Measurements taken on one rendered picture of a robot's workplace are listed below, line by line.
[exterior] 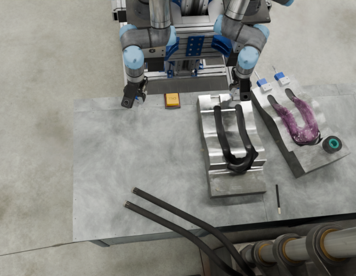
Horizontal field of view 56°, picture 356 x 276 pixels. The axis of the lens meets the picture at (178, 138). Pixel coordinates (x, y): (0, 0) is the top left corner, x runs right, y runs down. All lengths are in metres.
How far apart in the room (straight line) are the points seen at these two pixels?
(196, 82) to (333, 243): 1.86
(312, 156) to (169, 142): 0.68
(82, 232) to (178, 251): 0.93
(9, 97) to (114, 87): 0.79
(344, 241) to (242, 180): 0.84
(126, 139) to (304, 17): 2.27
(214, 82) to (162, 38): 1.23
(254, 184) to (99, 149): 0.75
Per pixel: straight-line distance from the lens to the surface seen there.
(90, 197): 1.60
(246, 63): 1.34
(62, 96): 2.76
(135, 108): 1.58
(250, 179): 1.60
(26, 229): 2.51
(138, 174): 1.61
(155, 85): 2.48
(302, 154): 1.67
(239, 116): 1.68
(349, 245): 0.81
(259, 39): 1.41
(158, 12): 1.32
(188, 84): 2.50
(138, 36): 1.36
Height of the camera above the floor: 2.35
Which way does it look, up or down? 68 degrees down
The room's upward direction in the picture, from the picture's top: 11 degrees clockwise
